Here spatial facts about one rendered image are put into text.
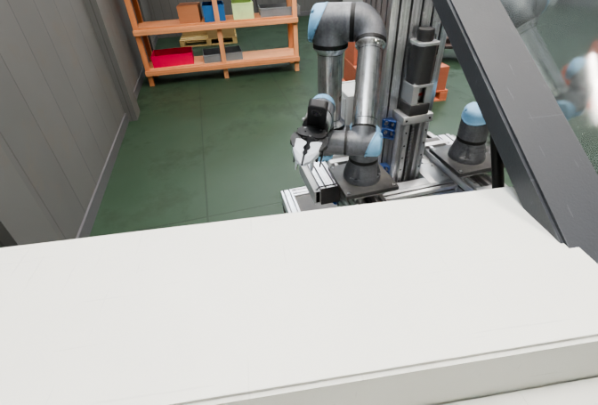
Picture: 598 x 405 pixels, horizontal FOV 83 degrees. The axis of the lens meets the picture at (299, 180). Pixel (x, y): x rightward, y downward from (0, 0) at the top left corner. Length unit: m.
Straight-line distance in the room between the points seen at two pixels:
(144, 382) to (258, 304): 0.11
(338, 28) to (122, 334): 0.99
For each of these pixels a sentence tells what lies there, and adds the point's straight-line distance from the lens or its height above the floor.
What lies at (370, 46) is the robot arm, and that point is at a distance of 1.11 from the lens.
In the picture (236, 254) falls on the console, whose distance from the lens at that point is 0.41.
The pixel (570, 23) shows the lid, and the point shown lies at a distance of 0.77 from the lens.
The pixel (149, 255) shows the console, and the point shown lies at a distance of 0.44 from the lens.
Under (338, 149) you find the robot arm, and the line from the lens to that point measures 1.02.
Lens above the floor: 1.85
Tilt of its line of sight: 35 degrees down
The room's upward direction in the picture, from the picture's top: 3 degrees counter-clockwise
